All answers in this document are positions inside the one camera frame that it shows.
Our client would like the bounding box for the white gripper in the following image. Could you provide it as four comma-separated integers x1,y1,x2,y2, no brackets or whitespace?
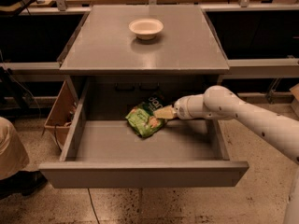
153,94,209,119

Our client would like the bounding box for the green rice chip bag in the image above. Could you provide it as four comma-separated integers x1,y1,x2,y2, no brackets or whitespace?
125,91,166,138

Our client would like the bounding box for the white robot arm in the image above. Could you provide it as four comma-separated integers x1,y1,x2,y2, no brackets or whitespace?
154,85,299,164

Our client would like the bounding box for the grey cabinet counter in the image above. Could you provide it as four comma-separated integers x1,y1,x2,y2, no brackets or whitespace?
61,5,229,101

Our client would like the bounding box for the grey open drawer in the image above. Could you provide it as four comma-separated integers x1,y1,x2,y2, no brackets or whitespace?
40,77,249,189

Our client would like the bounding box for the white bowl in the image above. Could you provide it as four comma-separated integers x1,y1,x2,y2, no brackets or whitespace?
129,19,164,40

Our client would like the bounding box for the cardboard box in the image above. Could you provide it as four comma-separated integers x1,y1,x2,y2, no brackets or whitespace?
44,81,77,148

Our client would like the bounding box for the black shoe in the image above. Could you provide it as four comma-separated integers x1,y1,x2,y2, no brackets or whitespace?
0,171,47,199

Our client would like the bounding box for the beige trouser leg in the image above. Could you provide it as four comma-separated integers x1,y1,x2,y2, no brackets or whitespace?
0,118,29,180

